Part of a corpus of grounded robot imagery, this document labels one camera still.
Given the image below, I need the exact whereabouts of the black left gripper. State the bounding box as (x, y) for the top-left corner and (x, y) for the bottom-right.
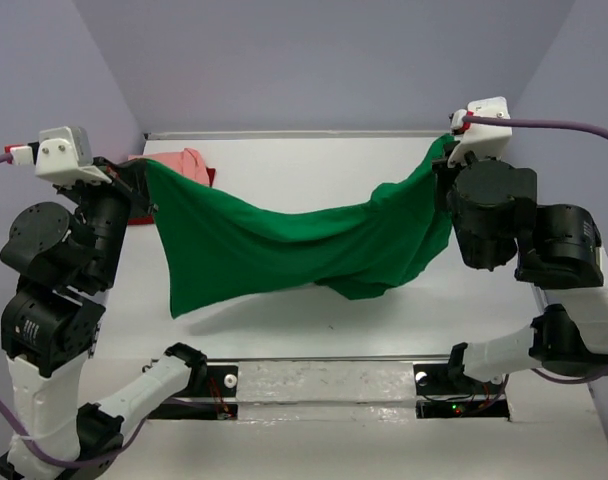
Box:
(65, 149), (165, 281)

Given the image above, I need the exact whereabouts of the green t shirt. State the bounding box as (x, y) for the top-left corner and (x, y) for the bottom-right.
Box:
(145, 134), (454, 318)

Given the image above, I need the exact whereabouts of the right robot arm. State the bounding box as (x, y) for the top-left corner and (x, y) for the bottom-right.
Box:
(432, 140), (608, 392)

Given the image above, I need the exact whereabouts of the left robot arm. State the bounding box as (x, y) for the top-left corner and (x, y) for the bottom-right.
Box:
(0, 157), (207, 479)

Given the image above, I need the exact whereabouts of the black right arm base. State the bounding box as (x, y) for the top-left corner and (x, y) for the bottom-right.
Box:
(413, 363), (510, 420)

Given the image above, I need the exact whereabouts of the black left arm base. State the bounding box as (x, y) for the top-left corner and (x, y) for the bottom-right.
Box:
(148, 363), (239, 421)

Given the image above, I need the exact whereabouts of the dark red t shirt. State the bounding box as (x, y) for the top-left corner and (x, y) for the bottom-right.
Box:
(128, 167), (217, 226)

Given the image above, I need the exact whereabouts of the pink t shirt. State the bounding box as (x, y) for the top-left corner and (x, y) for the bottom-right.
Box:
(121, 148), (214, 187)

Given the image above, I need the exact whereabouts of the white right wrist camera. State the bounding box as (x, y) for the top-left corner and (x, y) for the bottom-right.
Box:
(447, 96), (512, 168)

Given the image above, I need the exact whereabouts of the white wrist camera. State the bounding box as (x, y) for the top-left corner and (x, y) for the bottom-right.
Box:
(447, 96), (512, 168)
(4, 126), (111, 188)

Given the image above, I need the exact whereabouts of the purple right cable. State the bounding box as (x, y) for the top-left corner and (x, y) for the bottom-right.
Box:
(461, 114), (608, 404)

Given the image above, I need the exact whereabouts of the purple cable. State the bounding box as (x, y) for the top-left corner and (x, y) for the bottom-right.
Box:
(0, 149), (238, 467)
(461, 114), (608, 404)

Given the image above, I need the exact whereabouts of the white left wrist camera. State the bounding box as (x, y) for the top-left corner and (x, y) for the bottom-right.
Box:
(4, 126), (111, 188)

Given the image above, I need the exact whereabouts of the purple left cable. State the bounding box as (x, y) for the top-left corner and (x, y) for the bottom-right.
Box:
(0, 149), (238, 467)

